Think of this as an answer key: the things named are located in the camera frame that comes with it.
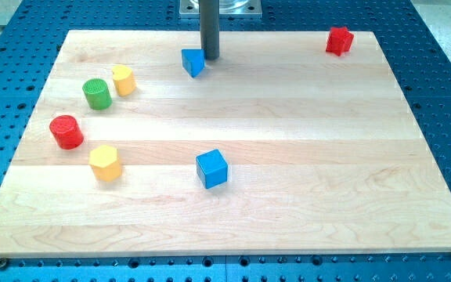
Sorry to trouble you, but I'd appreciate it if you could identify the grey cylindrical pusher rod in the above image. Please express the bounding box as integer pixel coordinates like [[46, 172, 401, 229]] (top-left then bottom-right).
[[198, 0, 220, 60]]

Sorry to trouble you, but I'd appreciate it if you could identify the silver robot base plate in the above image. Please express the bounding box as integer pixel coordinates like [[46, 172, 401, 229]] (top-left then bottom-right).
[[179, 0, 262, 19]]

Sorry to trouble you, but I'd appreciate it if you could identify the red star block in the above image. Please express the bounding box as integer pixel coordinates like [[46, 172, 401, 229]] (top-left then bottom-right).
[[326, 27, 354, 56]]

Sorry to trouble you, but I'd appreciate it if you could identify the blue perforated metal table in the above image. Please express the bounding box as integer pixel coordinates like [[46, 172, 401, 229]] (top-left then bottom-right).
[[0, 1, 451, 281]]

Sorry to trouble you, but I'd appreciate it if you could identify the green cylinder block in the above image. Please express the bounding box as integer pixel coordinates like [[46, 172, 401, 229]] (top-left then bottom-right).
[[82, 78, 112, 110]]

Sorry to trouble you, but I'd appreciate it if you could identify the blue cube block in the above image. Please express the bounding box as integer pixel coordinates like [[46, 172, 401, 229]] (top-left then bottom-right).
[[196, 149, 229, 189]]

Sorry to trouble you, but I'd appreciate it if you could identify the light wooden board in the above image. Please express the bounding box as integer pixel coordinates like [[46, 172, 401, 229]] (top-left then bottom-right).
[[0, 30, 451, 258]]

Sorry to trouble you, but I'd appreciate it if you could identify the blue triangle block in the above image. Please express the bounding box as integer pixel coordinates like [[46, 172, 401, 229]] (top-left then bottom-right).
[[181, 49, 205, 78]]

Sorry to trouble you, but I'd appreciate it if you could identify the yellow hexagon block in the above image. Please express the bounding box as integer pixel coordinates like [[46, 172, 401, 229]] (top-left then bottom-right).
[[88, 145, 122, 182]]

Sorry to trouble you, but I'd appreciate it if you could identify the yellow heart block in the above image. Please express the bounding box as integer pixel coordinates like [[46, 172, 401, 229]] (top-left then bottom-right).
[[112, 65, 137, 96]]

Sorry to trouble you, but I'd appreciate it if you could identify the red cylinder block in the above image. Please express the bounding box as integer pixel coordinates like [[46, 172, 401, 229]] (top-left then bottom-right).
[[49, 115, 84, 150]]

